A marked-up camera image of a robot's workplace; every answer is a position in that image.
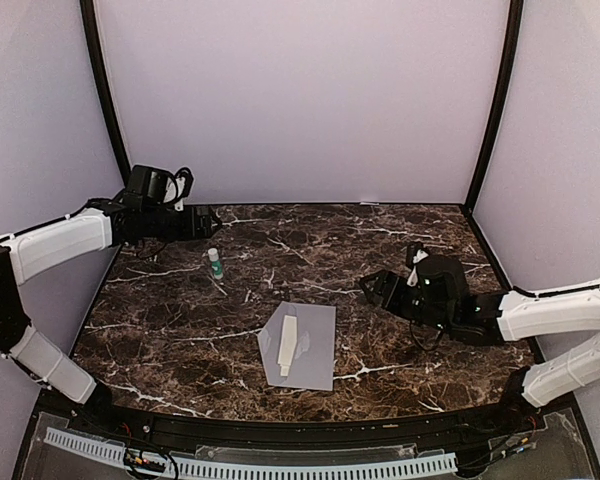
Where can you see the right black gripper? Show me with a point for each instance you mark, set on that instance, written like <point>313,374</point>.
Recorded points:
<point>391,300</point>

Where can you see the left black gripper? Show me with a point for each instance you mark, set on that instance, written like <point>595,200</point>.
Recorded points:
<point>191,232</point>

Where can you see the green glue stick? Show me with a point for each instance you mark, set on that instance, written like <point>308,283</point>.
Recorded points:
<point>216,265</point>

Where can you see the white letter paper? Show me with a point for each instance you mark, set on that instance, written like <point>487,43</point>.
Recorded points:
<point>287,344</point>

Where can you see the grey envelope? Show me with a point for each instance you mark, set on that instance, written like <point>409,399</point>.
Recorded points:
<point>313,364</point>

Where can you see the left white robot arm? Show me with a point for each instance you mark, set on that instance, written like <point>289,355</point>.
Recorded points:
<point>151,206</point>

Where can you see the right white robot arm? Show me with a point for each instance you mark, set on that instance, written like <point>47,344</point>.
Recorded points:
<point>436,294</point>

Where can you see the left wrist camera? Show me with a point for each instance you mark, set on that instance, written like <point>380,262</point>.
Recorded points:
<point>184,181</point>

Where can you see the black front rail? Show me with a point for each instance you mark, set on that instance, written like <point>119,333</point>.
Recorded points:
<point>456,429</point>

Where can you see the right black frame post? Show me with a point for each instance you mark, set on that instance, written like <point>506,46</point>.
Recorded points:
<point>501,89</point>

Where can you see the black frame post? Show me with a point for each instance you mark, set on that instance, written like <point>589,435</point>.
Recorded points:
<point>104,92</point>
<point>501,89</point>

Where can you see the white slotted cable duct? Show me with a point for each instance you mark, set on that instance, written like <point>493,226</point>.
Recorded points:
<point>234,463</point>

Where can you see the left black frame post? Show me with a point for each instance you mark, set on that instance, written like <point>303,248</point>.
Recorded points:
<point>104,92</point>

